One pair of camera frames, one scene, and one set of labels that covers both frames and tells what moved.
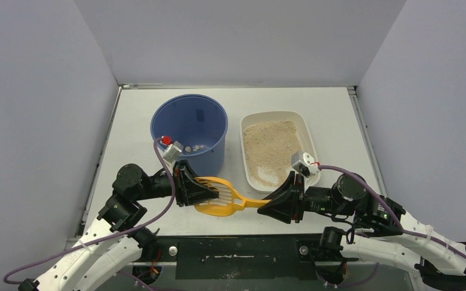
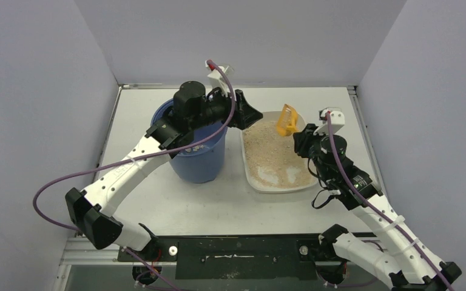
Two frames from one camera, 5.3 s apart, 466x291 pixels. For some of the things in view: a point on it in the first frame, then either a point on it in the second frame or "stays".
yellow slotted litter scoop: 229,201 to 288,121
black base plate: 241,257 stays
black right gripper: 297,197 to 303,139
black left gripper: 179,184 to 237,111
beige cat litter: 270,147 stays
